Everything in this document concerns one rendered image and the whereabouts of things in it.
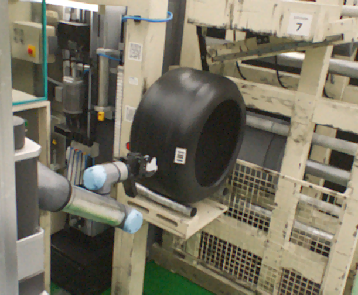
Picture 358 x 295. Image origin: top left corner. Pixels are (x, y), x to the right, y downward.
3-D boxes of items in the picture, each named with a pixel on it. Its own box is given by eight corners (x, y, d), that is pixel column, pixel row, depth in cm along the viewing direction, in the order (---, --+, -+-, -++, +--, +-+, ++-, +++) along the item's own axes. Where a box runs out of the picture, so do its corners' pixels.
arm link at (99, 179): (79, 188, 141) (82, 164, 138) (102, 182, 149) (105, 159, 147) (95, 196, 136) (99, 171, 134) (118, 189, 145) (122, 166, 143)
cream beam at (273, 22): (185, 24, 197) (188, -10, 192) (212, 23, 217) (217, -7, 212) (313, 43, 166) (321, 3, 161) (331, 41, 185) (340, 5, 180)
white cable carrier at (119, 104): (113, 160, 212) (118, 65, 195) (119, 157, 215) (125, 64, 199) (119, 163, 209) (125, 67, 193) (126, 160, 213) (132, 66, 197)
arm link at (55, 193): (44, 166, 98) (150, 209, 138) (17, 152, 104) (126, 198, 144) (20, 212, 96) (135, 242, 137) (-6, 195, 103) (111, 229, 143)
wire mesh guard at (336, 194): (170, 248, 257) (181, 141, 233) (171, 247, 259) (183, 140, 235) (316, 323, 211) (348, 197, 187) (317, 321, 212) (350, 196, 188)
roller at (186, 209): (129, 184, 196) (135, 179, 199) (129, 192, 198) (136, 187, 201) (191, 211, 177) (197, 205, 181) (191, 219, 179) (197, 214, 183)
